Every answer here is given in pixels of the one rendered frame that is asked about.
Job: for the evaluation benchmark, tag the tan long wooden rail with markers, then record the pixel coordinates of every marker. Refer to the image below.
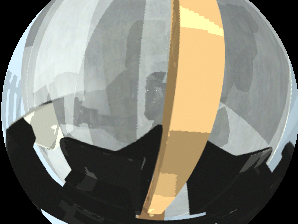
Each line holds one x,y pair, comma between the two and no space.
193,91

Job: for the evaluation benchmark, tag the tan wooden post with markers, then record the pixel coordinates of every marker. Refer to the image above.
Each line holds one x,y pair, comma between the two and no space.
150,216

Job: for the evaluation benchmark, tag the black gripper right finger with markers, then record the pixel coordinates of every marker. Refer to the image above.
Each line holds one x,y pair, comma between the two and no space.
216,171

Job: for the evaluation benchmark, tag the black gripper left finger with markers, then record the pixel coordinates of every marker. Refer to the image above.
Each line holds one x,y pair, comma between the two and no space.
132,167

